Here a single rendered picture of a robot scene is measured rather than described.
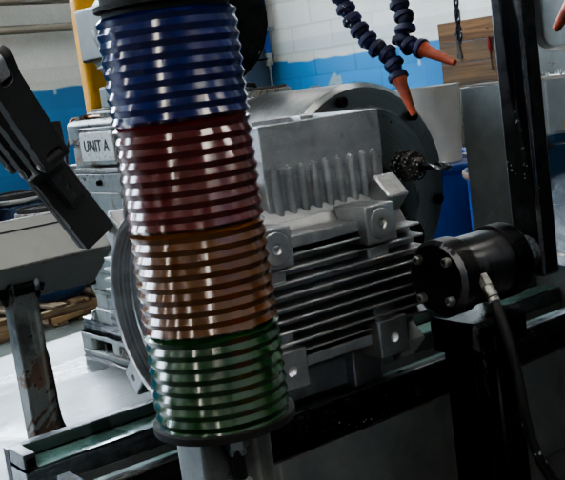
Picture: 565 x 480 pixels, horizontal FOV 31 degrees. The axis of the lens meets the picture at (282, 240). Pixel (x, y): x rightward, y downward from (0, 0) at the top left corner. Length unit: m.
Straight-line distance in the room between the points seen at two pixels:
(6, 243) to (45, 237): 0.04
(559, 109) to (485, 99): 0.10
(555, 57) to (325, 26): 6.68
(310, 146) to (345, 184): 0.05
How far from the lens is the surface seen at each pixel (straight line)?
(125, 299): 0.85
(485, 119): 1.17
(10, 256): 0.93
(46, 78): 7.29
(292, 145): 0.78
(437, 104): 3.15
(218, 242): 0.41
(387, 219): 0.78
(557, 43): 1.26
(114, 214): 0.82
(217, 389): 0.43
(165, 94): 0.41
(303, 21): 8.04
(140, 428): 0.83
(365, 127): 0.83
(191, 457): 0.46
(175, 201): 0.41
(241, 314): 0.42
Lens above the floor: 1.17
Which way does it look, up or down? 9 degrees down
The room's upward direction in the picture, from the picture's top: 8 degrees counter-clockwise
